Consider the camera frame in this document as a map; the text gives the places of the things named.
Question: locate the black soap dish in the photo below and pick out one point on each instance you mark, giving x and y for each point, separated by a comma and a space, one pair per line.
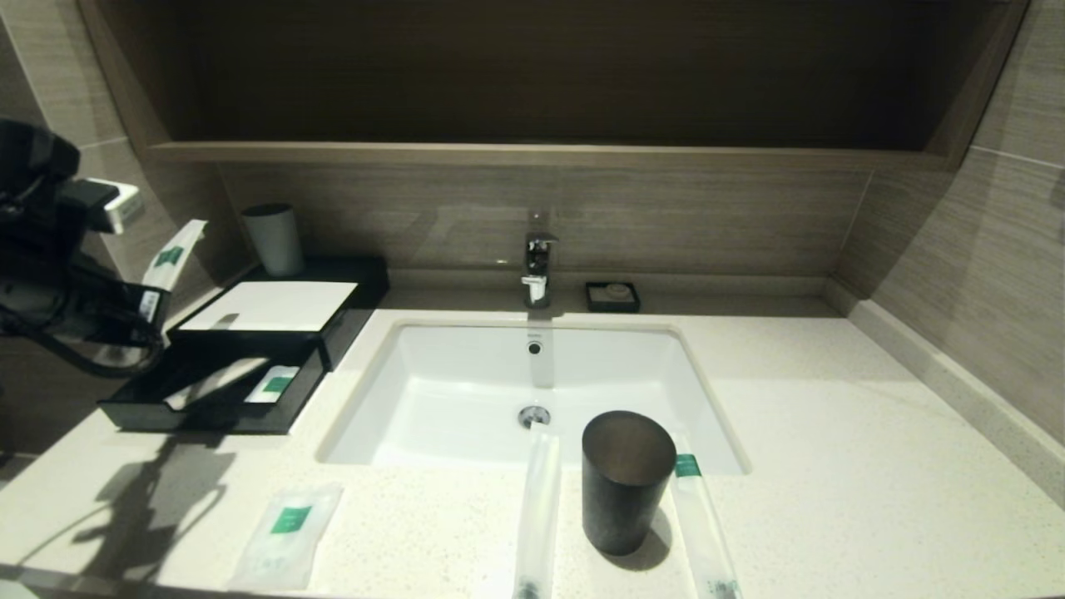
592, 299

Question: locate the black box white ribbed top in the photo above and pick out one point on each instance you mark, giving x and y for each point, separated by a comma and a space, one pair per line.
274, 306

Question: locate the small green label packet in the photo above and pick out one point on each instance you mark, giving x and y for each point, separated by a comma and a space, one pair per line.
274, 384

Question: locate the wooden wall shelf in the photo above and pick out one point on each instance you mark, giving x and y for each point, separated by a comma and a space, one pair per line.
532, 154

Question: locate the long plain frosted packet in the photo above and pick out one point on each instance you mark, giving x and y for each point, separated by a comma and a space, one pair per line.
537, 516

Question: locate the long dental kit packet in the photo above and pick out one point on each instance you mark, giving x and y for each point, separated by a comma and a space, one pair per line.
173, 254

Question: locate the round beige soap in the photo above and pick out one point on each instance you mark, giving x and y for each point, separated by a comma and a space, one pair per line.
616, 291

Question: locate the dark tumbler cup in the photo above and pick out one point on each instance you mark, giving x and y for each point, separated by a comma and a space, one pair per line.
620, 499

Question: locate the grey cup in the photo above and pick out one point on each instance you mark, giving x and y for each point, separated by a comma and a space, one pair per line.
274, 241

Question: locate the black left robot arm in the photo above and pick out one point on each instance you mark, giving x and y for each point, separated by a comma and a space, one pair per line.
29, 191

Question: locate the long green label packet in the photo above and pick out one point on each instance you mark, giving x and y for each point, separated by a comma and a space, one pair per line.
703, 532

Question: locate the chrome faucet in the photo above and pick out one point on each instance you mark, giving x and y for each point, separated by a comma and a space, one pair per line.
537, 262

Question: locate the chrome sink drain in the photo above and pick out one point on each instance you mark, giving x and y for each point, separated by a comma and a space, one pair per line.
534, 416

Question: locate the square shower cap packet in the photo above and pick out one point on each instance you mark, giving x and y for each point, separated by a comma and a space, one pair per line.
287, 541

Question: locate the long white packet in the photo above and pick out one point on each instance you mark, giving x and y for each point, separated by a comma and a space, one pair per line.
212, 384

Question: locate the white sink basin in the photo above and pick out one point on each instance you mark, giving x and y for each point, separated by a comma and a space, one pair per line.
466, 391

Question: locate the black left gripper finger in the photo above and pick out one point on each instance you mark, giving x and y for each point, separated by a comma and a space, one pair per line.
165, 320
165, 298

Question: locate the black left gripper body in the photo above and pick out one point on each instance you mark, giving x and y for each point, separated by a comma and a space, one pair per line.
91, 304

